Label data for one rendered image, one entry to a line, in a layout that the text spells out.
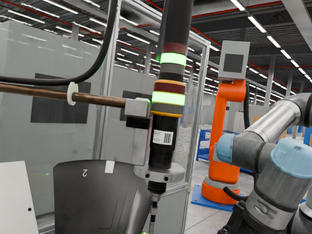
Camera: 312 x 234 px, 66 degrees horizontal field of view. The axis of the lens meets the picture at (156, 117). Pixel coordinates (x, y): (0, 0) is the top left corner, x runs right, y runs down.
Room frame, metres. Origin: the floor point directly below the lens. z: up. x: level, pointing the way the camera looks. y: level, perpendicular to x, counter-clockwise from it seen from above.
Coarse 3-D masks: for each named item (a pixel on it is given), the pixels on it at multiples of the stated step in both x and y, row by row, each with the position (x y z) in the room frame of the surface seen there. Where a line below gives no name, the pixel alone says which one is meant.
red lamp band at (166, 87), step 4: (156, 84) 0.31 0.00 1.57; (160, 84) 0.31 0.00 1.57; (164, 84) 0.30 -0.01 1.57; (168, 84) 0.30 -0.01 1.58; (172, 84) 0.30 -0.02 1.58; (176, 84) 0.30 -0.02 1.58; (156, 88) 0.31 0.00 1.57; (160, 88) 0.31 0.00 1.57; (164, 88) 0.30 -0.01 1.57; (168, 88) 0.30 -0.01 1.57; (172, 88) 0.30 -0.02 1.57; (176, 88) 0.30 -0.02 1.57; (180, 88) 0.31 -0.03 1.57; (184, 88) 0.31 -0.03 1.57; (172, 92) 0.30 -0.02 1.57; (176, 92) 0.30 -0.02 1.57; (180, 92) 0.31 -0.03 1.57; (184, 92) 0.31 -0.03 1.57
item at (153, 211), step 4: (152, 204) 0.32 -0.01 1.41; (156, 204) 0.32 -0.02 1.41; (152, 208) 0.32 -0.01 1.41; (156, 208) 0.32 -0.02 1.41; (152, 212) 0.32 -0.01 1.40; (156, 212) 0.32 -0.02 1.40; (152, 216) 0.32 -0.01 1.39; (152, 220) 0.32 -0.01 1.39; (152, 224) 0.32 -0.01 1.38; (152, 228) 0.32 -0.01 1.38; (152, 232) 0.32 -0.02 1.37
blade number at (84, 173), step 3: (81, 168) 0.49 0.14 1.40; (84, 168) 0.49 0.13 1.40; (87, 168) 0.49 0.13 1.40; (90, 168) 0.49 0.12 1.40; (81, 171) 0.48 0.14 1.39; (84, 171) 0.48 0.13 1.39; (87, 171) 0.48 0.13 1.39; (81, 174) 0.48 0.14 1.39; (84, 174) 0.48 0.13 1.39; (87, 174) 0.48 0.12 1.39; (81, 177) 0.47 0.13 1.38; (84, 177) 0.47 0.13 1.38; (87, 177) 0.47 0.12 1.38
